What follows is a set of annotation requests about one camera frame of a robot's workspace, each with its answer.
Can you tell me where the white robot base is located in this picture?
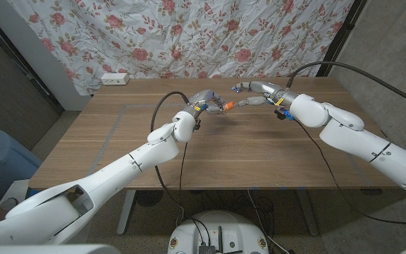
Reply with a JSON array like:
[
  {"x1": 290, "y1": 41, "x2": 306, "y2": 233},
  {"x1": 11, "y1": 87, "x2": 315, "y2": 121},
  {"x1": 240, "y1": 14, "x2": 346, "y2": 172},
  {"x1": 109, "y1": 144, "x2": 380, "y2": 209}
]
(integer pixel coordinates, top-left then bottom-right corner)
[{"x1": 166, "y1": 210, "x2": 270, "y2": 254}]

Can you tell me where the white and blue floor box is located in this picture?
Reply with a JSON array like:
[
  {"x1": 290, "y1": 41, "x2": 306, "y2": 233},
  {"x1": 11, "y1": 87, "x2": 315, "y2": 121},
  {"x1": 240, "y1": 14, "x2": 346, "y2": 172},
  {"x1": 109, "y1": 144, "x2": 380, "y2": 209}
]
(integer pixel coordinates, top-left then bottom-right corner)
[{"x1": 0, "y1": 179, "x2": 31, "y2": 212}]

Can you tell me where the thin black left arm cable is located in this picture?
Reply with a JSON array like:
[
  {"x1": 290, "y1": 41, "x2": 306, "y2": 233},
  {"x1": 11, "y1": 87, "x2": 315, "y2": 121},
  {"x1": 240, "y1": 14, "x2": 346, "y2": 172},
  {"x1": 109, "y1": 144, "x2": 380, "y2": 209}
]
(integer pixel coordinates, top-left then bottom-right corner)
[{"x1": 178, "y1": 140, "x2": 189, "y2": 219}]

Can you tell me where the blue plastic bin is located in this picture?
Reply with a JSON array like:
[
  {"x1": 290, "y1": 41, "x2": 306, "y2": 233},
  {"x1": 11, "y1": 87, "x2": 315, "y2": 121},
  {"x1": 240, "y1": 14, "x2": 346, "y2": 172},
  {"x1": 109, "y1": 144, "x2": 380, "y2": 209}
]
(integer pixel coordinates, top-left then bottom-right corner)
[{"x1": 0, "y1": 129, "x2": 44, "y2": 202}]

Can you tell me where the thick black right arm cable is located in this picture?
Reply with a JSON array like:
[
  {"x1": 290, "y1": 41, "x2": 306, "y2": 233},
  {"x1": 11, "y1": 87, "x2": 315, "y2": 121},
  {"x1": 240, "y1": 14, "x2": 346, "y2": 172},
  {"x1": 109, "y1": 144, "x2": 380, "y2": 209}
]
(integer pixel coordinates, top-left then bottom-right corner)
[{"x1": 285, "y1": 61, "x2": 406, "y2": 112}]

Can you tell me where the black round floor object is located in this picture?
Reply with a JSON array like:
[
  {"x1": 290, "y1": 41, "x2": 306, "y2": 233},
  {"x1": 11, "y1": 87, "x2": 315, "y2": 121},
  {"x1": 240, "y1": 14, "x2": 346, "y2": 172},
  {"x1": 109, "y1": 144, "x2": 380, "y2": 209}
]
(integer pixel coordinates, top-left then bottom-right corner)
[{"x1": 134, "y1": 190, "x2": 164, "y2": 208}]

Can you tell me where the floral backdrop cloth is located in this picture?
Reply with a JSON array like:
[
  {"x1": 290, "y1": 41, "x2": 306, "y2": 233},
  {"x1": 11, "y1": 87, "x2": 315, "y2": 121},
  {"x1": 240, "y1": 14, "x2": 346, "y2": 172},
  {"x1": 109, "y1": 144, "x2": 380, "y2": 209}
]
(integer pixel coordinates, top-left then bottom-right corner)
[{"x1": 6, "y1": 0, "x2": 355, "y2": 95}]

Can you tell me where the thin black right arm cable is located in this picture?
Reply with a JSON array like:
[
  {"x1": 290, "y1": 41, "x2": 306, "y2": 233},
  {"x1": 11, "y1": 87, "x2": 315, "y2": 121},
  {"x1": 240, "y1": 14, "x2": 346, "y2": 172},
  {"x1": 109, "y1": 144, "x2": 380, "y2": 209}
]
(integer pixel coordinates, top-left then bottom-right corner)
[{"x1": 294, "y1": 119, "x2": 406, "y2": 227}]

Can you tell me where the white power strip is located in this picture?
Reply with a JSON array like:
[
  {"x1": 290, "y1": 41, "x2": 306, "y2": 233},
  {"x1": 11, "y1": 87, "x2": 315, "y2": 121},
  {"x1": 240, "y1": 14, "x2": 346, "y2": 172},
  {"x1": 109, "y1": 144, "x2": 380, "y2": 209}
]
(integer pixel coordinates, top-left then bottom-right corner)
[{"x1": 100, "y1": 72, "x2": 130, "y2": 86}]

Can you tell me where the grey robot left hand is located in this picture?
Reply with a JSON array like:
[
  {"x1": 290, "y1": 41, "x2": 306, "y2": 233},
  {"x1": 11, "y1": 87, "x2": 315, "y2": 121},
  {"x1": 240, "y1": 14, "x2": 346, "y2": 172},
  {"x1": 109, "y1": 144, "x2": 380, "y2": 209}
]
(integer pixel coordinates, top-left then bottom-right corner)
[{"x1": 183, "y1": 89, "x2": 227, "y2": 119}]

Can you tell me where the grey table leg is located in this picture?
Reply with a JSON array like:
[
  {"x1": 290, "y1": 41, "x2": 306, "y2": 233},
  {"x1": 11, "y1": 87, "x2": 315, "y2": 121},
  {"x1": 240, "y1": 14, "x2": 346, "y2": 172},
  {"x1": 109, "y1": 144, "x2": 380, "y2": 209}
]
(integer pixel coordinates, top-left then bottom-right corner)
[{"x1": 296, "y1": 189, "x2": 320, "y2": 236}]

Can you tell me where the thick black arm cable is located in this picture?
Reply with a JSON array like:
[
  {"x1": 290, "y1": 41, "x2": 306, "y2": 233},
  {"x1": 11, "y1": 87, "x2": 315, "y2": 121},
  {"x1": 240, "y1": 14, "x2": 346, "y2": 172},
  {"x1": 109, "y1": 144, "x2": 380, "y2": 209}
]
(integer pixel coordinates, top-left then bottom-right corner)
[
  {"x1": 149, "y1": 90, "x2": 190, "y2": 222},
  {"x1": 285, "y1": 61, "x2": 406, "y2": 112}
]

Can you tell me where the white robot torso edge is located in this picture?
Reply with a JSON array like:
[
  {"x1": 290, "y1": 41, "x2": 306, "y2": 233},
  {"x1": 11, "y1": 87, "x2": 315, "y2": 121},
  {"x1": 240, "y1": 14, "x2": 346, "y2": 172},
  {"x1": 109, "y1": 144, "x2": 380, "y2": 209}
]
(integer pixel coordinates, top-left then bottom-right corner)
[{"x1": 0, "y1": 243, "x2": 121, "y2": 254}]

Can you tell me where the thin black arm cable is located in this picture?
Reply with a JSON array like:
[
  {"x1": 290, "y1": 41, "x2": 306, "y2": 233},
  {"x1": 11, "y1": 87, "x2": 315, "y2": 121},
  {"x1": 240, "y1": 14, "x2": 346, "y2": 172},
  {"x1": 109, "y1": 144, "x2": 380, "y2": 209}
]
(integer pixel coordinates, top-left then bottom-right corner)
[
  {"x1": 294, "y1": 119, "x2": 406, "y2": 227},
  {"x1": 178, "y1": 140, "x2": 189, "y2": 219}
]

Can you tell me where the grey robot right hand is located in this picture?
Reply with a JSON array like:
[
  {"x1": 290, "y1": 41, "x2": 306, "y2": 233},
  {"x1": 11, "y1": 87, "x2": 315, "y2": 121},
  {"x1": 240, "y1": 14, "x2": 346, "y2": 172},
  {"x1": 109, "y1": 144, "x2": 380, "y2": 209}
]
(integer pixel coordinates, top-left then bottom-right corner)
[{"x1": 231, "y1": 80, "x2": 297, "y2": 109}]

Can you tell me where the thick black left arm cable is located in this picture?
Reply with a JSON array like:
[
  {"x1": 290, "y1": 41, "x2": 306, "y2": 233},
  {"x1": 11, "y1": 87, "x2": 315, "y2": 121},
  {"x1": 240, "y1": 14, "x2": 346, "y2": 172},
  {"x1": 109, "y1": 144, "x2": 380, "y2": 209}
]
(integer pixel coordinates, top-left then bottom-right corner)
[{"x1": 149, "y1": 90, "x2": 190, "y2": 222}]

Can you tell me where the black backdrop pole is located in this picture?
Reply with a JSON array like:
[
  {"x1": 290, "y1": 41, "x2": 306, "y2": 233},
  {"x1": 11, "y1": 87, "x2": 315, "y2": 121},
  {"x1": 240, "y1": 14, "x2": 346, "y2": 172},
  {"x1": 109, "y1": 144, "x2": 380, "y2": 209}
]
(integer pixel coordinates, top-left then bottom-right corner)
[{"x1": 317, "y1": 0, "x2": 368, "y2": 78}]

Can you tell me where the white table leg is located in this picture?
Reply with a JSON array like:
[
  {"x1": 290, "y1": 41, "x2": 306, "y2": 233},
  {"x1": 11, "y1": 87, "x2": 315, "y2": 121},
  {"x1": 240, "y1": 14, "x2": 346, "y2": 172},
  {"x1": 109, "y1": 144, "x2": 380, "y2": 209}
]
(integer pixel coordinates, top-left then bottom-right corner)
[{"x1": 116, "y1": 189, "x2": 137, "y2": 236}]

